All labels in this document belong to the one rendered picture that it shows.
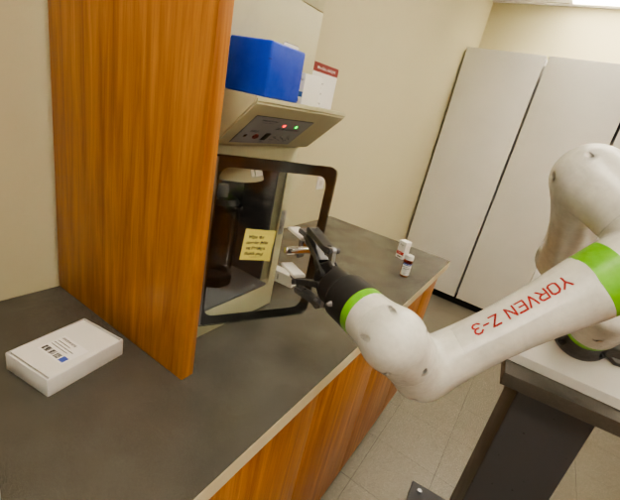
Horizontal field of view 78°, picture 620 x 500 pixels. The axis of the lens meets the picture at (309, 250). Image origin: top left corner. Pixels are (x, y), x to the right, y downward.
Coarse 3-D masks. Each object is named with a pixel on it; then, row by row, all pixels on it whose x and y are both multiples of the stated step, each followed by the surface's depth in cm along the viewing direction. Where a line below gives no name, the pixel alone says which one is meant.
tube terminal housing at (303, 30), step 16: (240, 0) 68; (256, 0) 71; (272, 0) 74; (288, 0) 77; (240, 16) 69; (256, 16) 72; (272, 16) 75; (288, 16) 79; (304, 16) 83; (320, 16) 87; (240, 32) 70; (256, 32) 73; (272, 32) 77; (288, 32) 80; (304, 32) 85; (304, 48) 86; (304, 64) 89; (224, 144) 77; (288, 160) 97
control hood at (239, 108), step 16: (224, 96) 67; (240, 96) 66; (256, 96) 64; (224, 112) 68; (240, 112) 66; (256, 112) 67; (272, 112) 70; (288, 112) 73; (304, 112) 77; (320, 112) 81; (336, 112) 87; (224, 128) 69; (240, 128) 70; (320, 128) 89; (240, 144) 78; (256, 144) 81; (272, 144) 85; (288, 144) 89; (304, 144) 94
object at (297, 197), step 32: (224, 160) 75; (256, 160) 78; (224, 192) 78; (256, 192) 81; (288, 192) 85; (320, 192) 89; (224, 224) 81; (256, 224) 84; (288, 224) 89; (320, 224) 93; (224, 256) 84; (288, 256) 92; (224, 288) 87; (256, 288) 92; (288, 288) 97; (224, 320) 91
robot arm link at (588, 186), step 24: (600, 144) 66; (552, 168) 71; (576, 168) 65; (600, 168) 63; (552, 192) 71; (576, 192) 65; (600, 192) 62; (552, 216) 80; (576, 216) 68; (600, 216) 63; (552, 240) 87; (576, 240) 80; (552, 264) 95
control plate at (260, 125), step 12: (252, 120) 69; (264, 120) 72; (276, 120) 74; (288, 120) 76; (240, 132) 72; (252, 132) 74; (264, 132) 77; (276, 132) 79; (288, 132) 82; (300, 132) 85
